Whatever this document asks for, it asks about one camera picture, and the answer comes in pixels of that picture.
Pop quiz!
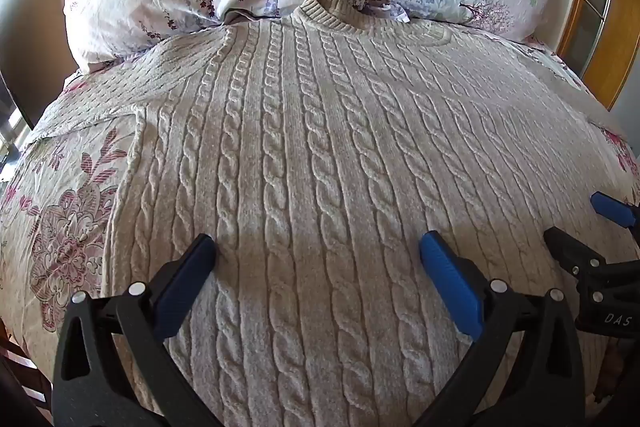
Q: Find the cream cable-knit sweater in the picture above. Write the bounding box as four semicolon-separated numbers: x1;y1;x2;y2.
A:
36;0;640;427

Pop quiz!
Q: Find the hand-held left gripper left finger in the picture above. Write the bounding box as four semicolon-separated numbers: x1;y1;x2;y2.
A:
52;233;218;427

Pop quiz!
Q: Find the dark wooden furniture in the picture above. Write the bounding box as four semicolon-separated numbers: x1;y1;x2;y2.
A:
0;319;53;415

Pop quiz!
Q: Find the floral bedsheet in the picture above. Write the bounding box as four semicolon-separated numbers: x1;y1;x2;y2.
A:
0;34;640;427

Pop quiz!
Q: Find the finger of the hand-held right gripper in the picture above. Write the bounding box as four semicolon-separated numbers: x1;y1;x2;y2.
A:
543;226;610;282
590;191;640;230

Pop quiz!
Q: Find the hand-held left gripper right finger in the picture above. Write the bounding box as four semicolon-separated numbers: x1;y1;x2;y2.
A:
414;230;586;427

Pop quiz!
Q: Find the wooden wardrobe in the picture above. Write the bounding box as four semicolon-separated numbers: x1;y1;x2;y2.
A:
556;0;640;112

